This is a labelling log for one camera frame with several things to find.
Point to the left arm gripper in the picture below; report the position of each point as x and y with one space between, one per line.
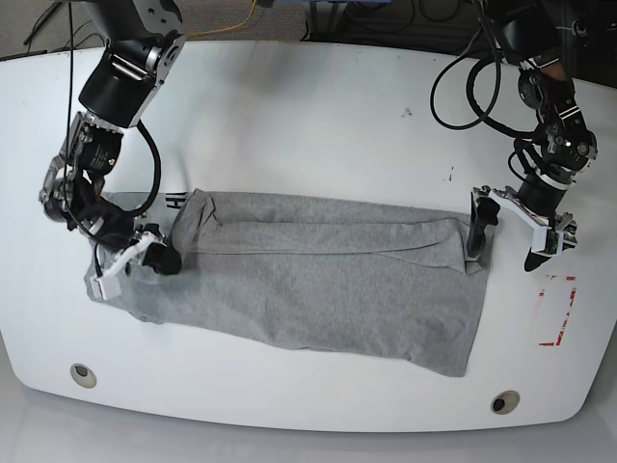
486 202

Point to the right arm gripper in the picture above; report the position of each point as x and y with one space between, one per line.
146 244

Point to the grey t-shirt with black lettering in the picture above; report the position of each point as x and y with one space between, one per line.
321 274

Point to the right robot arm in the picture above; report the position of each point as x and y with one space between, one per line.
142 41

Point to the red tape rectangle marking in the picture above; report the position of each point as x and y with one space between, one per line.
555 302

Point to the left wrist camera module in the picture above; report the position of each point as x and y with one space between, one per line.
547 242

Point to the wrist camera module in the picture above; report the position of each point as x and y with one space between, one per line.
106 288
547 242

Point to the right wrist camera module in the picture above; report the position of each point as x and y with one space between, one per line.
106 288

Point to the left table cable grommet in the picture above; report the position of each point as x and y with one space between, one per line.
83 376

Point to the table cable grommet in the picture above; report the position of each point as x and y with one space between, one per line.
83 376
505 403

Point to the right table cable grommet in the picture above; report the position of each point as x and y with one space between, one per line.
505 403

